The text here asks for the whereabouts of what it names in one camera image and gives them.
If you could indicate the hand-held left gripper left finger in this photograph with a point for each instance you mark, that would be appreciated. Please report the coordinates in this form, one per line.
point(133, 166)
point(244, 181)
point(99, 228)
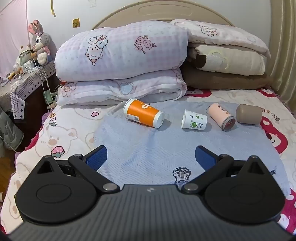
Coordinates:
point(97, 157)

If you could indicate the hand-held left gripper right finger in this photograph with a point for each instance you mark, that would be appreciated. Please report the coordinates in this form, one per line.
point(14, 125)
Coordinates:
point(204, 157)

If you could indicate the white cup with green print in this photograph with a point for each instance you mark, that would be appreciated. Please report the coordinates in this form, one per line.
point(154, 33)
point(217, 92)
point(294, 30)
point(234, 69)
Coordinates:
point(194, 120)

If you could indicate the pink cup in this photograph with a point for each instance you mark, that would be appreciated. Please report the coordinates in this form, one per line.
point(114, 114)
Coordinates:
point(219, 114)

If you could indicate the beige cup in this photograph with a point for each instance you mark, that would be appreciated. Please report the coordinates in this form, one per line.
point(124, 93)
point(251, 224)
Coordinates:
point(248, 114)

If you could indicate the orange paper cup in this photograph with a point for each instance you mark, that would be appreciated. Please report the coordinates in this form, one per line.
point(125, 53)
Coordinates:
point(143, 113)

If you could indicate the blue-grey cloth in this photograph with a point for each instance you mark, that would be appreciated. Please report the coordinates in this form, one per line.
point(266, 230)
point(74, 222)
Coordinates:
point(150, 148)

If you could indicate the pink heart print folded quilt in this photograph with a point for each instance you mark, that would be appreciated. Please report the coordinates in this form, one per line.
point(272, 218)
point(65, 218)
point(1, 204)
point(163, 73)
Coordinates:
point(104, 91)

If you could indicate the dark wooden nightstand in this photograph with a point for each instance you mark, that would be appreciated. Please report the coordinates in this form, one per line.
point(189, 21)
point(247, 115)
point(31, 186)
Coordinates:
point(34, 115)

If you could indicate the light green pouch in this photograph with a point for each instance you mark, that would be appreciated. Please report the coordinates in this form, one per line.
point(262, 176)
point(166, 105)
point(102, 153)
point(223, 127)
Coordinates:
point(48, 97)

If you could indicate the brown pillow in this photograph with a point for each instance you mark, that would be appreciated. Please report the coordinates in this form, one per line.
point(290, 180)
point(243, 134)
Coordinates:
point(219, 80)

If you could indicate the grey jacket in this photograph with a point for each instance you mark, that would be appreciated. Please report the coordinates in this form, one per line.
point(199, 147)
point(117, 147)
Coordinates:
point(9, 132)

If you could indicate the bedside table with patterned cloth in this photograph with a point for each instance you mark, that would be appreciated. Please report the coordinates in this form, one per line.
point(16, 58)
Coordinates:
point(25, 85)

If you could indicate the cream folded blanket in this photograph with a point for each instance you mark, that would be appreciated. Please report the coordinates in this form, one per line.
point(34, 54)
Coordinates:
point(242, 62)

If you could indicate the pink checked rabbit print quilt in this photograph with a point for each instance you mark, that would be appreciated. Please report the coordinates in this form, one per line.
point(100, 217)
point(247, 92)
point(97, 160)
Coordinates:
point(120, 51)

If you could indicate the green storage box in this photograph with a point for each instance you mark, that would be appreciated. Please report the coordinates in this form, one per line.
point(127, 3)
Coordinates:
point(24, 58)

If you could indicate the pink bear print pillow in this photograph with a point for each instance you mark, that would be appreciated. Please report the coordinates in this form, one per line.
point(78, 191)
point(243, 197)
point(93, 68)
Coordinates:
point(231, 32)

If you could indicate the grey rabbit plush toy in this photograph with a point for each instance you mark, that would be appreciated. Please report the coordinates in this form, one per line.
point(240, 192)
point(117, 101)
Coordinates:
point(40, 39)

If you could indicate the beige curtain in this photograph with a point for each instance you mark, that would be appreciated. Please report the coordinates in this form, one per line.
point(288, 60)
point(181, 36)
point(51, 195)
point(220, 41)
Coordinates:
point(283, 46)

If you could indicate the pink mosquito net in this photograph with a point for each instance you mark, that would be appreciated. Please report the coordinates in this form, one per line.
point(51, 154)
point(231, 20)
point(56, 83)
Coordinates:
point(12, 30)

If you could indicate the beige headboard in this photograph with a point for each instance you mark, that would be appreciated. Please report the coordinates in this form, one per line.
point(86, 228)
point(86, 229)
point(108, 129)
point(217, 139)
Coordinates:
point(161, 9)

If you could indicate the yellow wall hook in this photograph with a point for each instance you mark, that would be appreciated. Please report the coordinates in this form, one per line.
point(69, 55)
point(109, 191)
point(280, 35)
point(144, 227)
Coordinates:
point(75, 23)

